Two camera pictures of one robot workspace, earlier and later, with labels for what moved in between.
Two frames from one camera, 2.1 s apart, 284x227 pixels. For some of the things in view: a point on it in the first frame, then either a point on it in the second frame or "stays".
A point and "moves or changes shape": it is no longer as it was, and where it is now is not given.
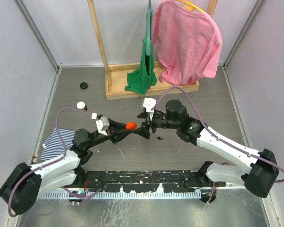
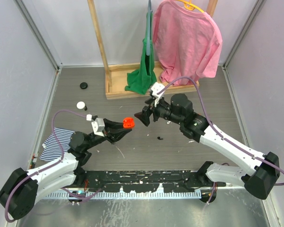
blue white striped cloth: [53, 147] stays
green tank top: [139, 79] stays
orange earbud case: [131, 126] moves or changes shape
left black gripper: [116, 131] stays
